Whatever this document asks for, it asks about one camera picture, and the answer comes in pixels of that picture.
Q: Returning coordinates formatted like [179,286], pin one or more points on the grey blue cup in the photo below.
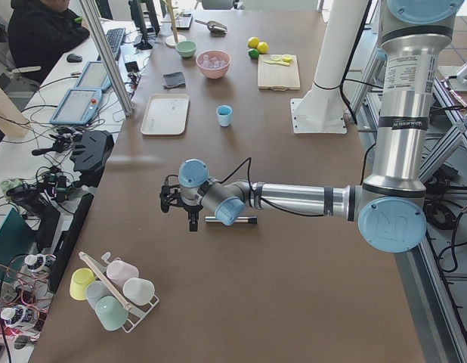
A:
[95,291]

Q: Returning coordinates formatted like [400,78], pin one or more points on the yellow plastic knife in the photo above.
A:
[277,62]

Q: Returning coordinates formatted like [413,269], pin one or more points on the yellow cup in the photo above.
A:
[80,280]

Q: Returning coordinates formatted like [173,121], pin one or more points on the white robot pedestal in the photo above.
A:
[321,110]

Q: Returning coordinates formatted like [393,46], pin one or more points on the white wire cup rack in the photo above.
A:
[135,312]

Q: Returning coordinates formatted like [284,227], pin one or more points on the near blue teach pendant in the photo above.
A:
[78,107]

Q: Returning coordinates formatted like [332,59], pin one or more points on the half lemon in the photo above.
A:
[286,58]

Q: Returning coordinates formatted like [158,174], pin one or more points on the green lime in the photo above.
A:
[253,53]

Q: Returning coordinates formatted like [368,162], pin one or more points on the person in black jacket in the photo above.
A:
[40,32]

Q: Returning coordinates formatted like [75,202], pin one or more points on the light blue plastic cup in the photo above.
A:
[224,114]

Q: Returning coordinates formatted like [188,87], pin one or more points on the white cup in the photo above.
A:
[139,291]

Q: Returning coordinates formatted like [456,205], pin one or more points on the blue teach pendant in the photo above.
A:
[78,107]
[94,75]

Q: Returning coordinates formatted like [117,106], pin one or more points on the mint green cup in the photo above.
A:
[111,313]

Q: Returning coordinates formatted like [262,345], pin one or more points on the black computer mouse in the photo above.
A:
[73,58]

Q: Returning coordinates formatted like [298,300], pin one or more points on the grey folded cloth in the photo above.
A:
[174,80]

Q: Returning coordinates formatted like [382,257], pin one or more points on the green ceramic bowl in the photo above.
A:
[186,49]

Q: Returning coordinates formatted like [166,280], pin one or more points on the whole yellow lemon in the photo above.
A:
[262,48]

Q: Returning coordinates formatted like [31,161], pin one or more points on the aluminium frame post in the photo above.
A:
[89,10]

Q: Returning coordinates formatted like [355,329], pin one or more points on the aluminium frame rack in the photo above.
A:
[434,274]

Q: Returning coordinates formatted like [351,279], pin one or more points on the pink cup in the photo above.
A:
[119,272]

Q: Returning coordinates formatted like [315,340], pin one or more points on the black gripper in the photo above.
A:
[190,209]

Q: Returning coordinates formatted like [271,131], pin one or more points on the black angular device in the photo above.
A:
[90,154]

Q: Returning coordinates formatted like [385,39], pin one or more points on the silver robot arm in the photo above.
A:
[387,204]

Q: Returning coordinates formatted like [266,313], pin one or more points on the metal scoop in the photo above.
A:
[213,26]

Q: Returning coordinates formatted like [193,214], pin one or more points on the pink bowl of ice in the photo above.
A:
[213,64]

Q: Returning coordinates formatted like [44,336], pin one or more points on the wooden cutting board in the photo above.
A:
[276,77]

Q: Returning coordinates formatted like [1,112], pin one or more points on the wooden stand round base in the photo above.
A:
[175,38]

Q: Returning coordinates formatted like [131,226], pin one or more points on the far blue teach pendant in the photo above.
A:
[94,75]

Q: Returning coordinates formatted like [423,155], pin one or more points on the black keyboard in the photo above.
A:
[115,39]

